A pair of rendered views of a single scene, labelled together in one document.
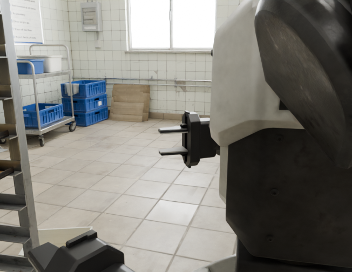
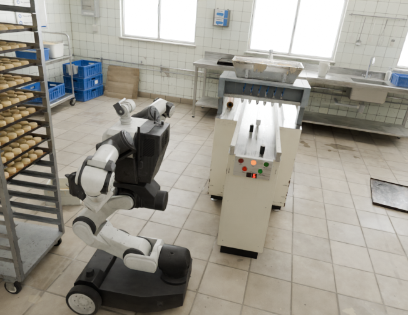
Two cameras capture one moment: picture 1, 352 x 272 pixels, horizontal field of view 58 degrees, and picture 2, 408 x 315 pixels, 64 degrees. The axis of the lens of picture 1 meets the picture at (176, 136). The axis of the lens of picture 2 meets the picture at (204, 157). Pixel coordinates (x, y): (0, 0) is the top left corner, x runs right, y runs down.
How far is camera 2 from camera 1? 143 cm
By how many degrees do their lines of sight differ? 11
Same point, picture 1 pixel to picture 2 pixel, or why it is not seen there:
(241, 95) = not seen: hidden behind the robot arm
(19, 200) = (51, 163)
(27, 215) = (54, 169)
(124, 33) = (118, 21)
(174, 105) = (159, 87)
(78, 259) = (73, 174)
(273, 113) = not seen: hidden behind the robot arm
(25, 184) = (54, 157)
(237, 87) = not seen: hidden behind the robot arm
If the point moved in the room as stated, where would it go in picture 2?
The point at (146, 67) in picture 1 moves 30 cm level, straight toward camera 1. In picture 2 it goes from (136, 53) to (136, 55)
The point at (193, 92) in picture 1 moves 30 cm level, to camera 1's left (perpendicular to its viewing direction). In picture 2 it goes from (175, 78) to (159, 77)
